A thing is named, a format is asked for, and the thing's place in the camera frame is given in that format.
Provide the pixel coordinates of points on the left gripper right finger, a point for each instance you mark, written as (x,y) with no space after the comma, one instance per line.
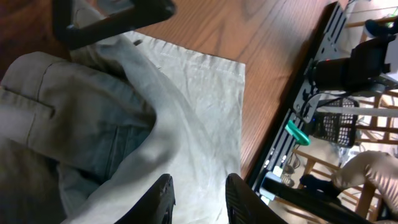
(244,206)

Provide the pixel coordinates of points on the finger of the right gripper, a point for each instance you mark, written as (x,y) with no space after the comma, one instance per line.
(142,13)

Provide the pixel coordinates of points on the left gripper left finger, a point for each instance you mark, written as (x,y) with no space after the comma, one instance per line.
(155,206)

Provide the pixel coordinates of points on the khaki shorts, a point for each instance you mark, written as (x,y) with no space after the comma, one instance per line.
(83,139)

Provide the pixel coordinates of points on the person's beige trouser leg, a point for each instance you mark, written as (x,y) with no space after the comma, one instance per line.
(376,168)

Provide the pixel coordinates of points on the black mounting rail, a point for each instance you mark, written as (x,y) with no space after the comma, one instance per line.
(300,99)

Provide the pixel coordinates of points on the right green rail clamp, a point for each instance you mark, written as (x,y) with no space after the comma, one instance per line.
(300,137)

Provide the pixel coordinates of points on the wooden chair frame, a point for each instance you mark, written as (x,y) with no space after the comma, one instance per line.
(370,204)

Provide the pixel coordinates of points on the black wire mesh basket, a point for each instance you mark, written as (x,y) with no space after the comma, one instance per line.
(336,128)

